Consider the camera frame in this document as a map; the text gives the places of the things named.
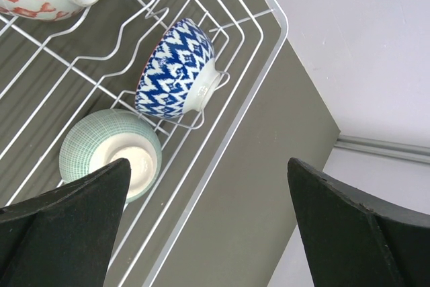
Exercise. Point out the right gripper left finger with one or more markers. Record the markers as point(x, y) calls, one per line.
point(65, 237)

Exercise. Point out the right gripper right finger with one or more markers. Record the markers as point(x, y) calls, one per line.
point(352, 238)

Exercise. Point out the pale green bowl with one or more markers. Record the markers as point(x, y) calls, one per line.
point(105, 136)

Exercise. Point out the orange red patterned bowl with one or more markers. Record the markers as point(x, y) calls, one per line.
point(180, 75)

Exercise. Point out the white wire dish rack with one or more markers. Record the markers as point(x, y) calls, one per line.
point(55, 73)

